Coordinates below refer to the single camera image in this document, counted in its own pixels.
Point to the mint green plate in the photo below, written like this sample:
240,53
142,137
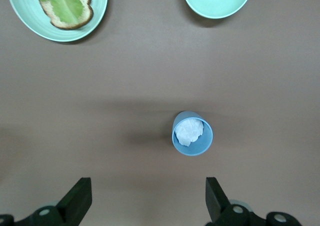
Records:
25,18

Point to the green lettuce leaf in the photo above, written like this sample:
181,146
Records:
65,6

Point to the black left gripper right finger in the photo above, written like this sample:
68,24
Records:
215,201

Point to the mint green bowl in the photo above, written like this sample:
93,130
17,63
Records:
217,1

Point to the blue cup holding paper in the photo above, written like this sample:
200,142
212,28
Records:
192,150

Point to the crumpled white paper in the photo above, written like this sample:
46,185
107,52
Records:
188,132

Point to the toasted bread slice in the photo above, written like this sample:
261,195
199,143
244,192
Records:
86,11

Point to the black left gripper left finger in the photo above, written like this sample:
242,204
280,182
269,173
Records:
77,201

